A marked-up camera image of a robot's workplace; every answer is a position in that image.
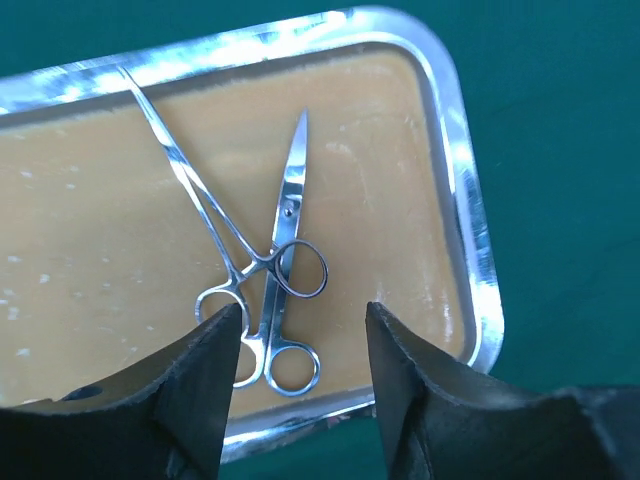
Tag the steel surgical scissors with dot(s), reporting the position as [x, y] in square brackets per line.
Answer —
[268, 343]

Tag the steel instrument tray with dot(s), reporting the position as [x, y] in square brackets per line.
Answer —
[290, 39]

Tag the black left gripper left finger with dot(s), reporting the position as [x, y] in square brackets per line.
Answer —
[164, 417]

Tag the dark green surgical cloth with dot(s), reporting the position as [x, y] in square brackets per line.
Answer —
[551, 92]

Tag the yellow tray liner mat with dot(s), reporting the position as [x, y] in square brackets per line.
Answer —
[103, 253]

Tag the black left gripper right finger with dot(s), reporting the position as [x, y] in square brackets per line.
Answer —
[441, 419]

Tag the steel hemostat clamp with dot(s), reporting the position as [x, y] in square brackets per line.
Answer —
[274, 262]

